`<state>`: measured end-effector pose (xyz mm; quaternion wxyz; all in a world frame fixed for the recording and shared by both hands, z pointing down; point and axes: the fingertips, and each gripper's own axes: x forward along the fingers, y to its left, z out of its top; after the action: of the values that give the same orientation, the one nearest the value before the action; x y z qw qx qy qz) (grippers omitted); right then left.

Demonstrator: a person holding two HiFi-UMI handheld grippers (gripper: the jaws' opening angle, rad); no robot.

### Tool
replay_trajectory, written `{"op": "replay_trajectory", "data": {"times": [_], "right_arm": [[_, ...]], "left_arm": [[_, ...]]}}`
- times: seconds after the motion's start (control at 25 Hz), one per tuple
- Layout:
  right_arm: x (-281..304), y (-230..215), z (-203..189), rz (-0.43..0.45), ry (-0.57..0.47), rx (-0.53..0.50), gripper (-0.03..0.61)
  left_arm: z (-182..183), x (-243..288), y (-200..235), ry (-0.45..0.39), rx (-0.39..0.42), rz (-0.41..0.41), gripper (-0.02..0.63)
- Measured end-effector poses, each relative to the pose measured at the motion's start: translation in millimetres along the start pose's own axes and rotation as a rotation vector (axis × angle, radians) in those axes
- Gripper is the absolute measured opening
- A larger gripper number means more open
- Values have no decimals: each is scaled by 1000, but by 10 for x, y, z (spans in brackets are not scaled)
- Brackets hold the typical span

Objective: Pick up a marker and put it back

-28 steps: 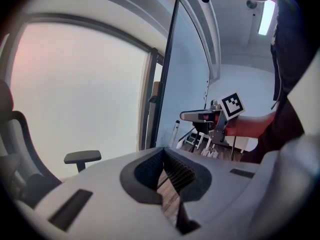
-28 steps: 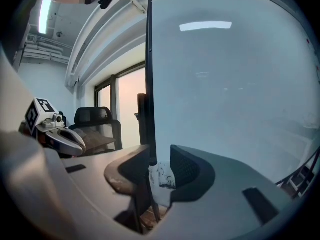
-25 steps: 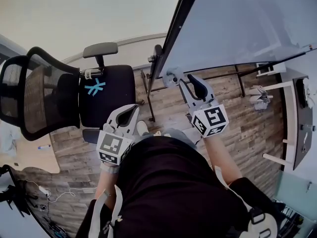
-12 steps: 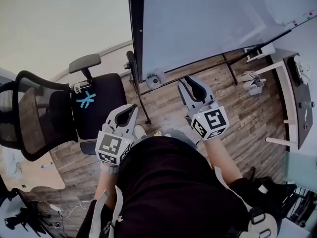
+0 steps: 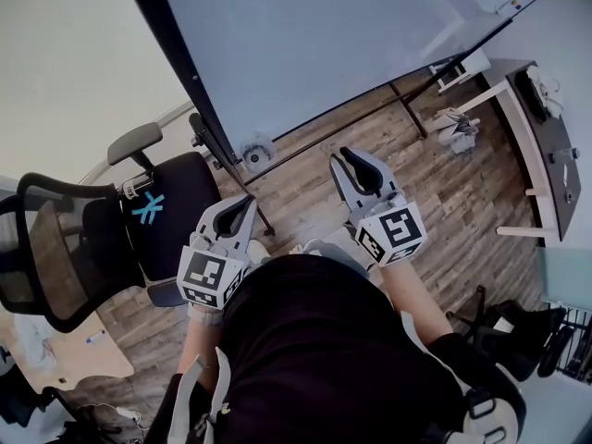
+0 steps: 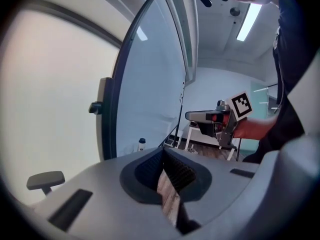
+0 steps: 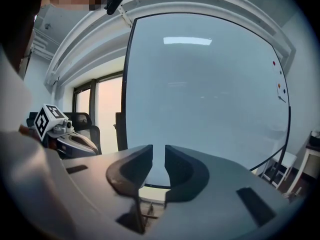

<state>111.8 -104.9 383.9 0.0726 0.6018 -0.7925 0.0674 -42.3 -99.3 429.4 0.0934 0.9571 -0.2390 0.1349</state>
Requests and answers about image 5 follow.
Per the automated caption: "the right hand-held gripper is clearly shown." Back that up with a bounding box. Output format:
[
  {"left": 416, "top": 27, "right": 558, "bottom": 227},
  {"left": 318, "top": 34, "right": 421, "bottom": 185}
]
[{"left": 328, "top": 145, "right": 428, "bottom": 268}]

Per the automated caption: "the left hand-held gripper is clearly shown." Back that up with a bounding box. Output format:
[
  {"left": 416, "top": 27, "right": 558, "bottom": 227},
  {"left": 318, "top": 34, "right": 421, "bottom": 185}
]
[{"left": 177, "top": 194, "right": 259, "bottom": 311}]

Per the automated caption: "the person's right forearm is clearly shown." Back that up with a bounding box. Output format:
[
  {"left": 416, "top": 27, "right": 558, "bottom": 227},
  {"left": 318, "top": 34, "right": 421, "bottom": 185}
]
[{"left": 376, "top": 259, "right": 454, "bottom": 349}]

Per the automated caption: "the person's left forearm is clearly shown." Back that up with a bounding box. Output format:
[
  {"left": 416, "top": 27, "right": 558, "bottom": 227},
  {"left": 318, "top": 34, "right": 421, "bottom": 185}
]
[{"left": 178, "top": 321, "right": 221, "bottom": 378}]

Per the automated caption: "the large whiteboard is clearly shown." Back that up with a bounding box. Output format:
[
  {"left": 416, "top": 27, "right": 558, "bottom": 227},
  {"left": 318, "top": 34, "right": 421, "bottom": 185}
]
[{"left": 120, "top": 0, "right": 579, "bottom": 166}]

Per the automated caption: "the person's white shoe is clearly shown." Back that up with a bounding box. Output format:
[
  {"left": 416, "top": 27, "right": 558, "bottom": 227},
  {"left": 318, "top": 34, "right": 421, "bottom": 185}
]
[{"left": 247, "top": 240, "right": 269, "bottom": 265}]

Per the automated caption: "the black mesh office chair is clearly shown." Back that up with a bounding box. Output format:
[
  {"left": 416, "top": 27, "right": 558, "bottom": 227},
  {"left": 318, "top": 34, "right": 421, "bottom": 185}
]
[{"left": 0, "top": 121, "right": 223, "bottom": 335}]

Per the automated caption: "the grey wristband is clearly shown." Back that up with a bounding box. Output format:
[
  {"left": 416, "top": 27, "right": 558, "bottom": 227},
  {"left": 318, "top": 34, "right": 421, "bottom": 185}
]
[{"left": 187, "top": 301, "right": 224, "bottom": 327}]

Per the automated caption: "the person's black shirt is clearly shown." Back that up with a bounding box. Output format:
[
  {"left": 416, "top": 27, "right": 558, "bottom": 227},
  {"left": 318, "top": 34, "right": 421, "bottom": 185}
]
[{"left": 154, "top": 254, "right": 526, "bottom": 444}]

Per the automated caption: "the black pouch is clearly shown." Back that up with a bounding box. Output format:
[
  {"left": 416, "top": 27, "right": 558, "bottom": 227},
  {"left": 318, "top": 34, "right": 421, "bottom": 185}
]
[{"left": 513, "top": 69, "right": 549, "bottom": 124}]

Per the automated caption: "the white table with dark top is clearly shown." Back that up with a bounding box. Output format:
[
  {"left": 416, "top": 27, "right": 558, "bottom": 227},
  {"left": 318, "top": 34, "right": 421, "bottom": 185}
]
[{"left": 427, "top": 46, "right": 583, "bottom": 249}]

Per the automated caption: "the light wooden desk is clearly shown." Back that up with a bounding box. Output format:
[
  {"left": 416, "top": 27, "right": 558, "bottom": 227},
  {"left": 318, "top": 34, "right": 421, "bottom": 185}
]
[{"left": 0, "top": 310, "right": 135, "bottom": 392}]

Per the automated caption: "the white crumpled cloth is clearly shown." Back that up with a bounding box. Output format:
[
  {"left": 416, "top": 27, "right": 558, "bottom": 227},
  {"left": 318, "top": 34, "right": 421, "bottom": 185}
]
[{"left": 526, "top": 65, "right": 566, "bottom": 119}]

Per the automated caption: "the black bag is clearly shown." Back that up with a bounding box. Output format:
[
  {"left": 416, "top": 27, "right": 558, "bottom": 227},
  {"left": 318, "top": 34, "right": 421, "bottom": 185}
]
[{"left": 446, "top": 284, "right": 568, "bottom": 383}]

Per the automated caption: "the frosted glass table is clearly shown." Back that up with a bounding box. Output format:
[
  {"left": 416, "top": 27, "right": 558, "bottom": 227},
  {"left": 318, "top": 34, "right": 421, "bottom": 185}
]
[{"left": 534, "top": 246, "right": 592, "bottom": 312}]

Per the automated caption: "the white black harness pad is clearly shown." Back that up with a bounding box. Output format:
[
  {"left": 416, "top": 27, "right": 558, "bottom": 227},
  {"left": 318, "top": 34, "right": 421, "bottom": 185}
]
[{"left": 457, "top": 386, "right": 519, "bottom": 444}]

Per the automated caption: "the black tripod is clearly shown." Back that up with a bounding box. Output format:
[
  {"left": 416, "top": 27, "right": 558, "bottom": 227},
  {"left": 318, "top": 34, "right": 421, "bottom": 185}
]
[{"left": 0, "top": 363, "right": 80, "bottom": 434}]

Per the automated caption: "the white harness strap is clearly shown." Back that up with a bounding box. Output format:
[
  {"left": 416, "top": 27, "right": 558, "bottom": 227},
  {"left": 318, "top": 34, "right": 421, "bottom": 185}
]
[
  {"left": 166, "top": 347, "right": 232, "bottom": 444},
  {"left": 400, "top": 311, "right": 468, "bottom": 401}
]

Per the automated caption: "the black wire rack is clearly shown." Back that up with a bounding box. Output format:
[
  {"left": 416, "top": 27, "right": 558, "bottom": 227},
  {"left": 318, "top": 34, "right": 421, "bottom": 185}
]
[{"left": 538, "top": 305, "right": 592, "bottom": 386}]

